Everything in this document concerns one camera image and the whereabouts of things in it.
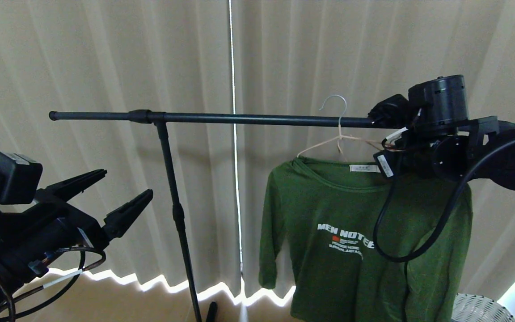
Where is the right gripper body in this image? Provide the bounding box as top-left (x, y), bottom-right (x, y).
top-left (373, 136), bottom-right (473, 180)

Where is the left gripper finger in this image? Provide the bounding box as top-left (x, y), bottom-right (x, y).
top-left (47, 169), bottom-right (107, 202)
top-left (102, 189), bottom-right (154, 242)

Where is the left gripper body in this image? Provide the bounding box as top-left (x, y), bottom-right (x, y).
top-left (0, 190), bottom-right (110, 284)

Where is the pink clothes hanger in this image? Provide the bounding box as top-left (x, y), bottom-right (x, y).
top-left (297, 95), bottom-right (388, 162)

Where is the green long-sleeved shirt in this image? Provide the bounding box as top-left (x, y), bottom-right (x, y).
top-left (259, 156), bottom-right (473, 322)

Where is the white laundry basket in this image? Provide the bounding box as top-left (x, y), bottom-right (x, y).
top-left (451, 293), bottom-right (515, 322)

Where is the black clothes rack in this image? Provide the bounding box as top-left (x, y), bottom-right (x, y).
top-left (49, 110), bottom-right (388, 322)

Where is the beige curtain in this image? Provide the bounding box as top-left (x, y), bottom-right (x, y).
top-left (0, 0), bottom-right (515, 307)

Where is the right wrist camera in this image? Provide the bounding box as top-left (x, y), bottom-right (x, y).
top-left (368, 94), bottom-right (412, 130)

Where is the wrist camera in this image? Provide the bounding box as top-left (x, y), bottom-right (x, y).
top-left (368, 94), bottom-right (412, 130)
top-left (0, 152), bottom-right (43, 233)

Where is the black cable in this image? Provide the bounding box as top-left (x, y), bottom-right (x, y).
top-left (373, 130), bottom-right (515, 263)

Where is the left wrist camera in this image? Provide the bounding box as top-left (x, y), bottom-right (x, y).
top-left (0, 152), bottom-right (43, 233)

